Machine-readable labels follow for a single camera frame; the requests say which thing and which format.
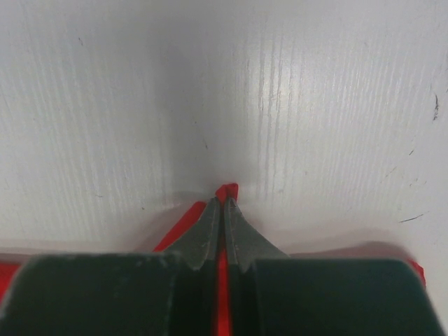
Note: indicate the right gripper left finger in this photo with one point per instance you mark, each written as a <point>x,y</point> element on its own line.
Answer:
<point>172,292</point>

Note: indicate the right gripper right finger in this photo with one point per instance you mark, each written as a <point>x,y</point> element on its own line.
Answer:
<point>271,293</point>

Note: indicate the red t shirt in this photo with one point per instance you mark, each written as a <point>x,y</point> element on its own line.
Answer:
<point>223,326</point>

